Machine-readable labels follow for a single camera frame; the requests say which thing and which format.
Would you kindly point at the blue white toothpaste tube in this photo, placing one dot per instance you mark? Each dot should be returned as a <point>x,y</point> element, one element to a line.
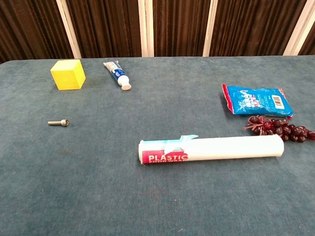
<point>119,75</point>

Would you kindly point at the dark red grape bunch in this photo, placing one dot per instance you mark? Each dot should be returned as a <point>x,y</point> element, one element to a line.
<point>283,129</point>

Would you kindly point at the brown pleated curtain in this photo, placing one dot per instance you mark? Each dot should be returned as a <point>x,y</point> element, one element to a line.
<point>179,27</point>

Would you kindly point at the blue snack bag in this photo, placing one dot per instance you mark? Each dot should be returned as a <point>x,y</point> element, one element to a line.
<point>256,100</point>

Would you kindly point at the white vertical frame post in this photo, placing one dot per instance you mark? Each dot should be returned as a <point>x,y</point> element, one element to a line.
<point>296,29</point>
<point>209,28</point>
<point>147,28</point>
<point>69,28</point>

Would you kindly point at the yellow cube block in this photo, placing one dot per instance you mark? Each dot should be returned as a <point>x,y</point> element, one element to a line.
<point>67,76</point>

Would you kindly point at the silver metal bolt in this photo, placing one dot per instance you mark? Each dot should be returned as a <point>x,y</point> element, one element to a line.
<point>59,122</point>

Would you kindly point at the plastic food wrap roll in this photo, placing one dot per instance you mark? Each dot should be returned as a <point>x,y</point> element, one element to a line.
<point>221,148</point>

